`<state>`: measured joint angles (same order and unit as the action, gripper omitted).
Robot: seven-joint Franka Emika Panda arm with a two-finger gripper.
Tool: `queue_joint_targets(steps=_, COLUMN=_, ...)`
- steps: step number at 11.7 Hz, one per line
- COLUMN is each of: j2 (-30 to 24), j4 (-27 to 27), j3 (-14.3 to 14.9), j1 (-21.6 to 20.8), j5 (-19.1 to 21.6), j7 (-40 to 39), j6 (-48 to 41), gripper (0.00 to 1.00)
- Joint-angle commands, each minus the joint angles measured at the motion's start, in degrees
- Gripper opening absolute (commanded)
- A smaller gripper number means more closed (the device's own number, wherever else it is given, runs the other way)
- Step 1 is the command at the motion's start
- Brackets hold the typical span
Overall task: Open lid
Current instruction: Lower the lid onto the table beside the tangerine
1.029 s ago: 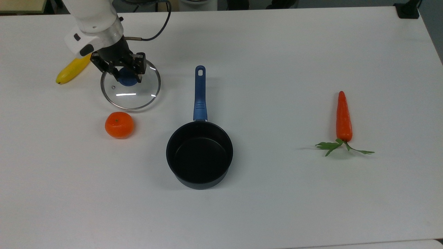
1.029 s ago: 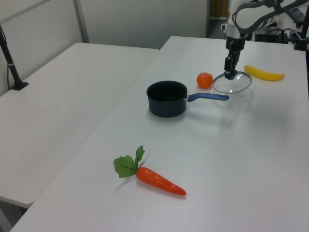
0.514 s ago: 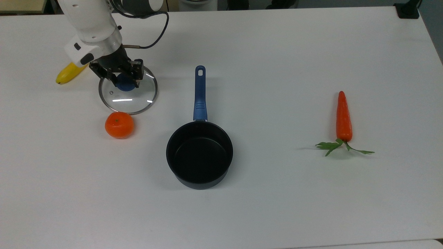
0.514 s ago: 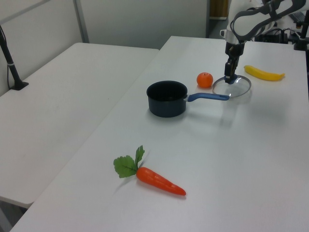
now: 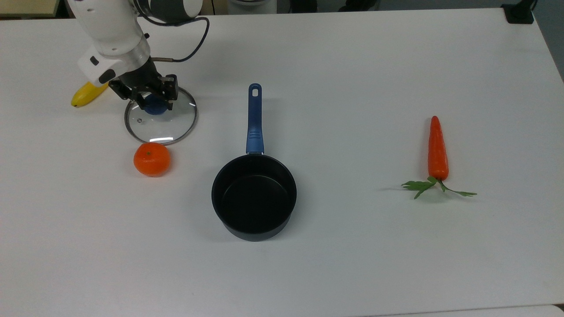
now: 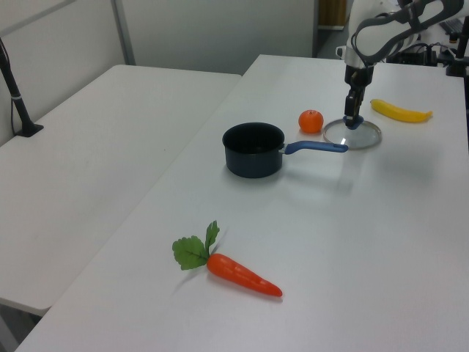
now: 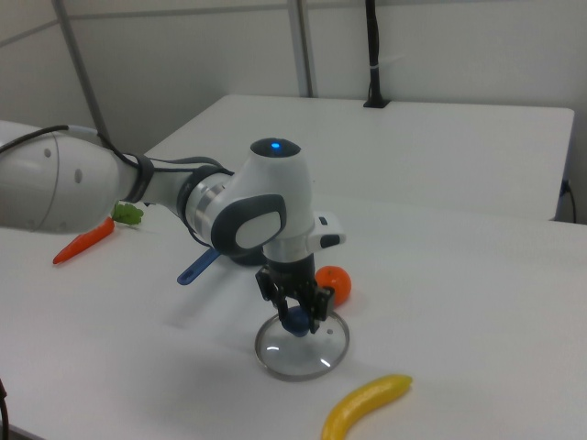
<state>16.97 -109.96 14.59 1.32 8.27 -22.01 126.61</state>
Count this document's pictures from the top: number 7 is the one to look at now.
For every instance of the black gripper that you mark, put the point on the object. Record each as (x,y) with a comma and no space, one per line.
(291,275)

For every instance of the glass lid blue knob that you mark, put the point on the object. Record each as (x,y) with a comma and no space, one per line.
(302,357)

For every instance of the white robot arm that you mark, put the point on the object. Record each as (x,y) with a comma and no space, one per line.
(275,183)

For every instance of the orange toy mandarin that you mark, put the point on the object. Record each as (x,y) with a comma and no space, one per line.
(338,279)

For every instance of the yellow toy banana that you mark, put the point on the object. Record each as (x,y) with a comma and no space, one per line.
(357,403)

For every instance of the orange toy carrot green leaves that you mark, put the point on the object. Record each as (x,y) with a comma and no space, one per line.
(87,240)

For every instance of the grey partition post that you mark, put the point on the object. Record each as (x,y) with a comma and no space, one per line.
(82,64)
(302,46)

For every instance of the black camera pole with base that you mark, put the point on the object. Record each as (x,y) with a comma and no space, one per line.
(375,46)

